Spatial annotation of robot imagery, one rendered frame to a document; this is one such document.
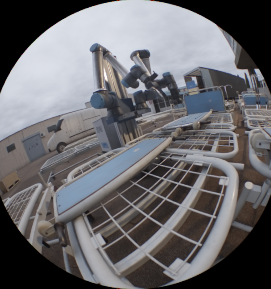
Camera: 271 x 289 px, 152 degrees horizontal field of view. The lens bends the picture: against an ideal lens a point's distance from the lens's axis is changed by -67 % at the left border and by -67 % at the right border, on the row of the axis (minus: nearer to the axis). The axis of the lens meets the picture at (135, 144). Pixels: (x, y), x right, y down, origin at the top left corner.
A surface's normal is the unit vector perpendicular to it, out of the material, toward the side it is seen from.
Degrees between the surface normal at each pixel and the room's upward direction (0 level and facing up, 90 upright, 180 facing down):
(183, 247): 0
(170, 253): 0
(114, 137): 90
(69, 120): 86
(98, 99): 95
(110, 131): 90
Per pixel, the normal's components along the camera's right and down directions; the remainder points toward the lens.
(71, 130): 0.69, -0.03
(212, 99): -0.74, 0.39
